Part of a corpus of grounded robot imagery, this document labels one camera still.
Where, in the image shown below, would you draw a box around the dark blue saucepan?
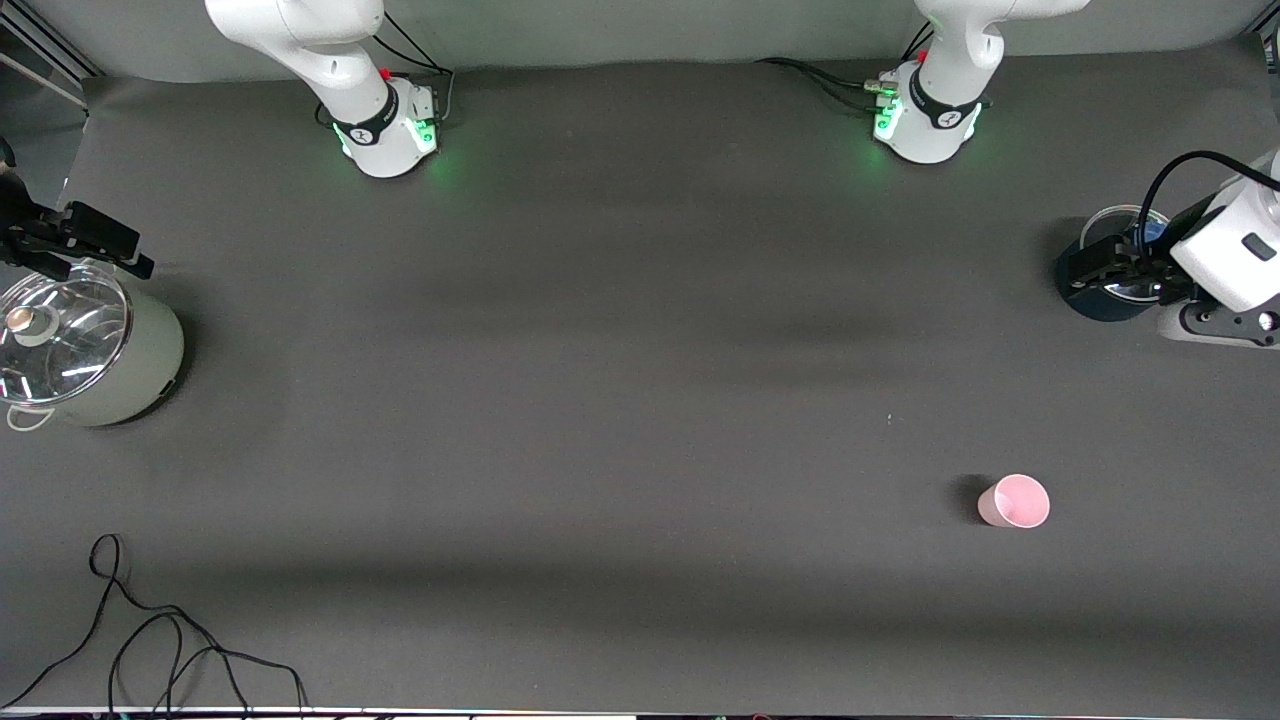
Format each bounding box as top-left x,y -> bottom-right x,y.
1055,205 -> 1171,323

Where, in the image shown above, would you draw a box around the black arm base cables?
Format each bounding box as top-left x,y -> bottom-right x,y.
755,15 -> 936,113
315,10 -> 458,129

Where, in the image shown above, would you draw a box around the pink plastic cup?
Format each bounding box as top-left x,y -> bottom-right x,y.
977,474 -> 1051,529

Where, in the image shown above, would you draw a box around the white cooking pot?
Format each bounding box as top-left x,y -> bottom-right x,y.
0,262 -> 186,432

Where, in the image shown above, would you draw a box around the thin black loose cable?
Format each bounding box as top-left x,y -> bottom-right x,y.
0,533 -> 309,713

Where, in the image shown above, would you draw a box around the aluminium frame profile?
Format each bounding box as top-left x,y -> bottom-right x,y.
0,0 -> 101,111

